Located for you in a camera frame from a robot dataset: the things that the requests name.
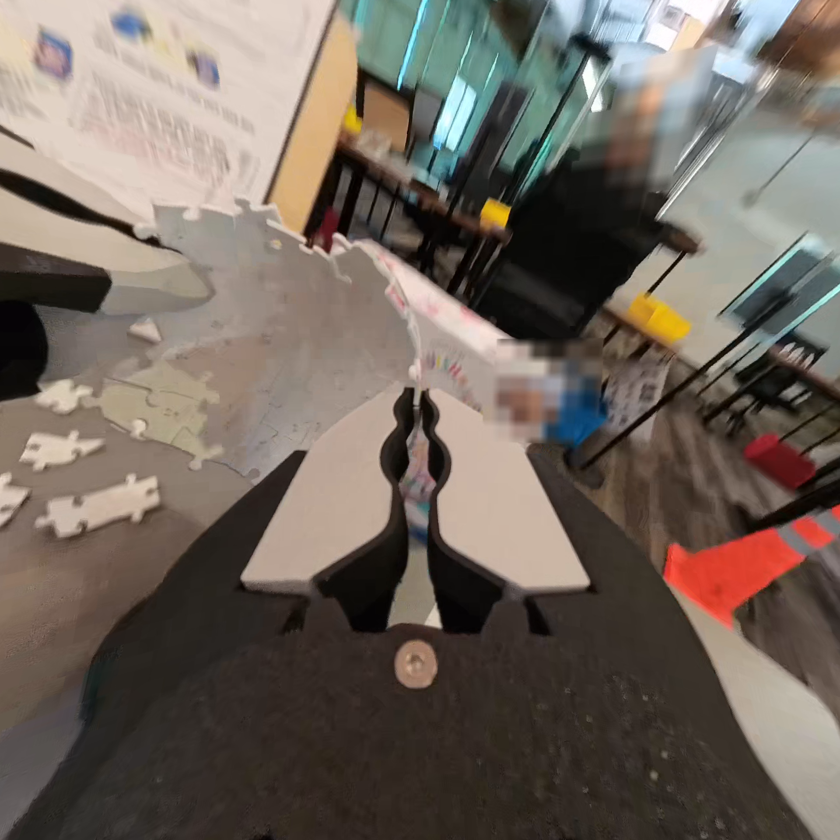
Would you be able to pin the white printed display board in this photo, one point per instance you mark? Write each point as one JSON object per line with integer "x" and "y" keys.
{"x": 158, "y": 92}

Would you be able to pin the yellow bin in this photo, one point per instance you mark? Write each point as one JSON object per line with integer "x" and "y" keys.
{"x": 659, "y": 318}
{"x": 496, "y": 210}

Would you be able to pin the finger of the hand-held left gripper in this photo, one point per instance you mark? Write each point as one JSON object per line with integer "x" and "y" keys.
{"x": 66, "y": 177}
{"x": 145, "y": 276}

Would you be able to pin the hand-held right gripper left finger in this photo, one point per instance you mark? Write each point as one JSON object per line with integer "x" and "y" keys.
{"x": 322, "y": 519}

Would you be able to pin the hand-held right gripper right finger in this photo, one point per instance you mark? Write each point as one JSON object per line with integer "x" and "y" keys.
{"x": 512, "y": 519}

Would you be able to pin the orange traffic cone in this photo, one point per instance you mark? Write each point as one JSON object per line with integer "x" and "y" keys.
{"x": 735, "y": 567}

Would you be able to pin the red object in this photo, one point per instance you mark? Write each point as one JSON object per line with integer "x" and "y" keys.
{"x": 781, "y": 462}

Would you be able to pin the partly built white puzzle ball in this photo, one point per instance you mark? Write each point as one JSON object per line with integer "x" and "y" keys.
{"x": 302, "y": 328}

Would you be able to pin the pile of loose puzzle pieces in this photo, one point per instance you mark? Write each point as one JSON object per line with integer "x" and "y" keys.
{"x": 99, "y": 505}

